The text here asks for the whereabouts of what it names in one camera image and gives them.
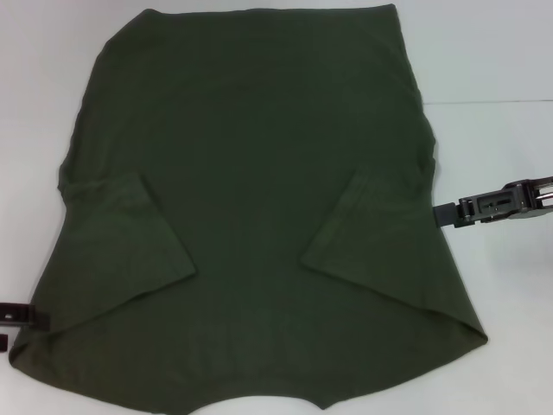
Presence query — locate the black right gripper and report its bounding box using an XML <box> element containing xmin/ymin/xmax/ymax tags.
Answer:
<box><xmin>434</xmin><ymin>174</ymin><xmax>553</xmax><ymax>229</ymax></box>

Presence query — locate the dark green shirt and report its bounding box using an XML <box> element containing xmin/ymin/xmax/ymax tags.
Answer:
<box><xmin>7</xmin><ymin>3</ymin><xmax>488</xmax><ymax>412</ymax></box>

